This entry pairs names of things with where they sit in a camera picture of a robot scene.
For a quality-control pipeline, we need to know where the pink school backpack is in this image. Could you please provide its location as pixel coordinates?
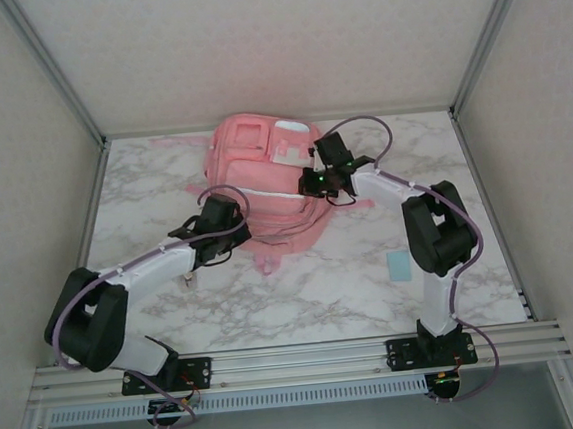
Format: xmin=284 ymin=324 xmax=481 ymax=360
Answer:
xmin=150 ymin=101 xmax=380 ymax=286

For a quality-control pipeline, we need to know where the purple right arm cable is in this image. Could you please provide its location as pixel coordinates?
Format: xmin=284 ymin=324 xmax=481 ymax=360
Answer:
xmin=325 ymin=105 xmax=502 ymax=414

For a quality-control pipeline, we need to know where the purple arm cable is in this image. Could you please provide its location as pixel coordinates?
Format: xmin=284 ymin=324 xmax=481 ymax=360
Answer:
xmin=38 ymin=183 xmax=270 ymax=429
xmin=325 ymin=105 xmax=502 ymax=414

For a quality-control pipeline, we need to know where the aluminium frame crossbar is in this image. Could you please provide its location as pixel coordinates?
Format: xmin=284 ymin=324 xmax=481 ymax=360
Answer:
xmin=102 ymin=104 xmax=455 ymax=143

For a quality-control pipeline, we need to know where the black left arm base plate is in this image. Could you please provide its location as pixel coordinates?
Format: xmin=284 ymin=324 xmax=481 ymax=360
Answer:
xmin=120 ymin=356 xmax=215 ymax=396

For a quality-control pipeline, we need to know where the aluminium table side rail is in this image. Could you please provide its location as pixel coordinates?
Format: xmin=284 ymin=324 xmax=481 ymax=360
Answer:
xmin=38 ymin=139 xmax=130 ymax=366
xmin=450 ymin=103 xmax=537 ymax=328

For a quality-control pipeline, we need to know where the aluminium mounting rail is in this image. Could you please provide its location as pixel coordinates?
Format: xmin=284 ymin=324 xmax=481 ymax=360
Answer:
xmin=26 ymin=318 xmax=573 ymax=407

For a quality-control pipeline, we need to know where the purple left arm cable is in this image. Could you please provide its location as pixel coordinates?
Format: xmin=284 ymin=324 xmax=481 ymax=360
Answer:
xmin=38 ymin=183 xmax=270 ymax=429

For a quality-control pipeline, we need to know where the white slotted cable duct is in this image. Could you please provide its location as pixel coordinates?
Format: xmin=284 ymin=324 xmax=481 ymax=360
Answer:
xmin=47 ymin=375 xmax=429 ymax=428

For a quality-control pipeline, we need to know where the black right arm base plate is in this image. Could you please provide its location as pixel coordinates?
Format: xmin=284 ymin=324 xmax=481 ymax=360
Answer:
xmin=385 ymin=331 xmax=480 ymax=372

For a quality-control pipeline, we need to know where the aluminium frame post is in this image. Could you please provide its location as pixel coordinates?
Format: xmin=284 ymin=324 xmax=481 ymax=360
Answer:
xmin=437 ymin=0 xmax=551 ymax=121
xmin=0 ymin=0 xmax=111 ymax=159

